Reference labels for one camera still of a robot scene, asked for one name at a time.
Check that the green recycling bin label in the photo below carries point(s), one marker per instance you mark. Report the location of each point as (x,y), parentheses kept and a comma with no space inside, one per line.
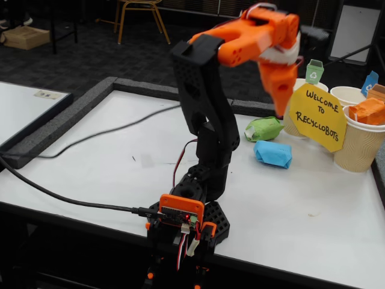
(314,73)

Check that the orange paper parcel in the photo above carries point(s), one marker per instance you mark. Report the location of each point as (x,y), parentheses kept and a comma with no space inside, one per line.
(368,111)

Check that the orange recycling bin label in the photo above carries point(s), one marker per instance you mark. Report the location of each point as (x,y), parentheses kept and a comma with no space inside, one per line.
(377,91)

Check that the brown cardboard box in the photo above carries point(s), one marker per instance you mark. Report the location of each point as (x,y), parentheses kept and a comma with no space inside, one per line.
(25,37)

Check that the blue recycling bin label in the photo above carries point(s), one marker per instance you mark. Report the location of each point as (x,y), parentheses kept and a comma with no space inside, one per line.
(369,84)

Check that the whiteboard with black frame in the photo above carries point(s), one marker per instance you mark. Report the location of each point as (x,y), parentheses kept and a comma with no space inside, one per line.
(21,108)

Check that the green paper parcel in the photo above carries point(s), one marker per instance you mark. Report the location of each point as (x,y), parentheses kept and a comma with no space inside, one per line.
(264,129)

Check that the dark shoe white sole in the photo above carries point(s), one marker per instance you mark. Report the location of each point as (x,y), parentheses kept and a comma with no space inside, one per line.
(3,24)
(28,21)

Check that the dark grey foam strip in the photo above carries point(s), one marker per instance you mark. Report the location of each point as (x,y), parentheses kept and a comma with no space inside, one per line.
(379,180)

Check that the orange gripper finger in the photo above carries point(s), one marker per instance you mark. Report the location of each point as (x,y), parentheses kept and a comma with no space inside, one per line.
(280,103)

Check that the yellow handwritten welcome sign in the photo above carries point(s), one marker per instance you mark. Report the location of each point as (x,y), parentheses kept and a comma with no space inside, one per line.
(316,120)

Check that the blue paper parcel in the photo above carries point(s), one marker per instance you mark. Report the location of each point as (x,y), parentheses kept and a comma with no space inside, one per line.
(273,153)

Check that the white cloth tape wrap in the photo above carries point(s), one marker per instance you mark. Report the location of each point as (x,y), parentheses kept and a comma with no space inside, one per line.
(279,57)

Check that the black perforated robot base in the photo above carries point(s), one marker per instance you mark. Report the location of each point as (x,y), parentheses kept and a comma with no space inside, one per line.
(218,219)

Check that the orange controller board case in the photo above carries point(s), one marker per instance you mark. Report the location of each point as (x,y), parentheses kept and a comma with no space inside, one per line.
(180,201)

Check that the ribbed beige paper cup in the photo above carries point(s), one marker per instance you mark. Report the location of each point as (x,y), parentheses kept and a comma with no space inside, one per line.
(290,126)
(358,150)
(346,93)

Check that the dark grey foam border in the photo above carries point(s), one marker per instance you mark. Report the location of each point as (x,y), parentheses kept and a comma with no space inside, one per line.
(39,138)

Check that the small paper label sticker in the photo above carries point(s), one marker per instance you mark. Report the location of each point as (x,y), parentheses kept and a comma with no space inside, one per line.
(48,94)

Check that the black orange table clamp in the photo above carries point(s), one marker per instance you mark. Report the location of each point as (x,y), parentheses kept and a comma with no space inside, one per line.
(207,231)
(152,241)

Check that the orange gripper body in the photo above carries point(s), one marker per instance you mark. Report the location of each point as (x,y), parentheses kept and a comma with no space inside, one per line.
(276,85)

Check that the black and orange robot arm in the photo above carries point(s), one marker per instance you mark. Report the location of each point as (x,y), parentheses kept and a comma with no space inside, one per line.
(195,78)

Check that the black metal table leg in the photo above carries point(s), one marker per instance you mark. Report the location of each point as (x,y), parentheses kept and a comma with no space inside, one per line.
(54,36)

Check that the white panel dark frame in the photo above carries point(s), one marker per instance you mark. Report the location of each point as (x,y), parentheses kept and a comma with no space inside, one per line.
(355,30)

